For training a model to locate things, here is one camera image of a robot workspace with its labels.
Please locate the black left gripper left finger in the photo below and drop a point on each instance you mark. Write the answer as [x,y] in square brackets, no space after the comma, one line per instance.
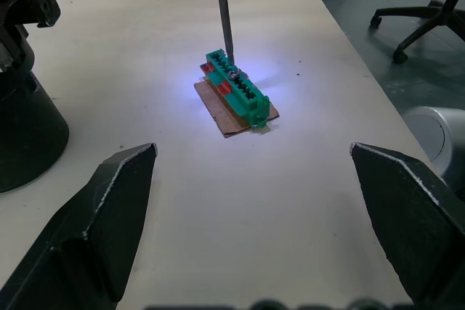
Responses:
[72,244]

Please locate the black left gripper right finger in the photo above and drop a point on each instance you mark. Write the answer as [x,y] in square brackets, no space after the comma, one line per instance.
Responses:
[410,223]

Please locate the black electric screwdriver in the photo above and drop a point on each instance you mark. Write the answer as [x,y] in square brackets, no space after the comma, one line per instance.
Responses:
[223,16]

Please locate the small brown cardboard piece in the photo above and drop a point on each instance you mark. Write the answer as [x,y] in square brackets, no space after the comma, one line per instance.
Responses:
[218,114]

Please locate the green plastic gripper part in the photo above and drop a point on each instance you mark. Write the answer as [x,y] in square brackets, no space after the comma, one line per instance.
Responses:
[241,96]

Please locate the silver screw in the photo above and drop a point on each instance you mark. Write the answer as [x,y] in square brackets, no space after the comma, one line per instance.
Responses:
[233,73]

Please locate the grey rounded shape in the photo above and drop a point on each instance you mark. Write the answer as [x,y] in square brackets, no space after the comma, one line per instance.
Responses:
[447,132]

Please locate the black cylindrical stand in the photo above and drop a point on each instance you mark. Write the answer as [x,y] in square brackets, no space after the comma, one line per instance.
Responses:
[29,135]

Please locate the black office chair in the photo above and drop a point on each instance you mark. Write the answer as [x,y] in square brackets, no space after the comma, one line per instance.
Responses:
[447,8]

